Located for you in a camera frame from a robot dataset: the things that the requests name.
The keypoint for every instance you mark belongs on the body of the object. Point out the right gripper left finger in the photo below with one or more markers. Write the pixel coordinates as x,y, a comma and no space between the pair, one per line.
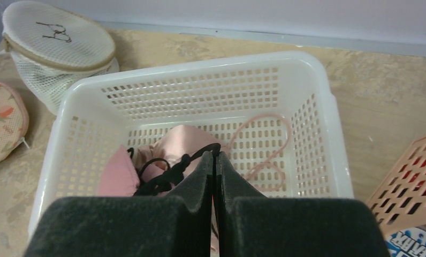
176,224

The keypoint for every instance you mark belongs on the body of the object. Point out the dark pink black-strap bra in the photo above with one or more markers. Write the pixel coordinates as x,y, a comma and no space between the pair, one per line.
119,177

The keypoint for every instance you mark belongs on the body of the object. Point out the white plastic basket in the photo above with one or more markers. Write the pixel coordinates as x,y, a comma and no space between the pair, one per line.
257,103

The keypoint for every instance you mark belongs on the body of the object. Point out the carrot print oval pad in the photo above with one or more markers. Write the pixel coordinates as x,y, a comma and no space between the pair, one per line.
14,120

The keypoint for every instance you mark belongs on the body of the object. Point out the blue white round jar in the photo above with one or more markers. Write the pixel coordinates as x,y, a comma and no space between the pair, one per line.
407,243

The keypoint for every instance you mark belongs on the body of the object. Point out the orange plastic organizer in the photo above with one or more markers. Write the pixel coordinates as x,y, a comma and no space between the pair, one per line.
399,202

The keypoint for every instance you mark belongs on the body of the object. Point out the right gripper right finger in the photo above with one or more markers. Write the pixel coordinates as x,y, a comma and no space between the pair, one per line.
251,224

